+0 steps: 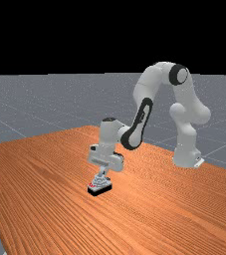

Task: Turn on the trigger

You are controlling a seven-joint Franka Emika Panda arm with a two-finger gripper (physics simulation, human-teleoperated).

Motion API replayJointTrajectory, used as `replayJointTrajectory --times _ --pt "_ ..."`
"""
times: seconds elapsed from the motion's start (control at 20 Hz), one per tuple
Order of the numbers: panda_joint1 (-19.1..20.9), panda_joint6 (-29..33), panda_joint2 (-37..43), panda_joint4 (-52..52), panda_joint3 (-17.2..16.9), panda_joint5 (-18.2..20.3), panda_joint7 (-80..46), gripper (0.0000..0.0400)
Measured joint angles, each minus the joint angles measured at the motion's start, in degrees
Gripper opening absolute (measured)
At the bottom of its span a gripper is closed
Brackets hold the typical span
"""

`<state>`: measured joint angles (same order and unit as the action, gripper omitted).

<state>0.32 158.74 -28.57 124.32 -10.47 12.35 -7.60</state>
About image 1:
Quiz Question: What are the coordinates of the toggle switch on black base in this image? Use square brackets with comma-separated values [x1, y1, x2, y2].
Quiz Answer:
[87, 174, 113, 197]

